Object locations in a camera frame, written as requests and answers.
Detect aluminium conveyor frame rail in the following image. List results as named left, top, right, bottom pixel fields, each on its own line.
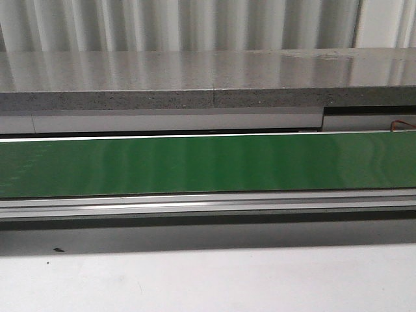
left=1, top=188, right=415, bottom=222

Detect red wire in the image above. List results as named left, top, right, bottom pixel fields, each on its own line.
left=390, top=120, right=416, bottom=133

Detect white corrugated curtain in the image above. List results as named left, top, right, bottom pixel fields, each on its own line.
left=1, top=1, right=415, bottom=52

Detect green conveyor belt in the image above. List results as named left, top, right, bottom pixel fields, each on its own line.
left=1, top=131, right=415, bottom=198

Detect grey stone counter slab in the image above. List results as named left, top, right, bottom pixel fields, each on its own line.
left=1, top=48, right=415, bottom=112

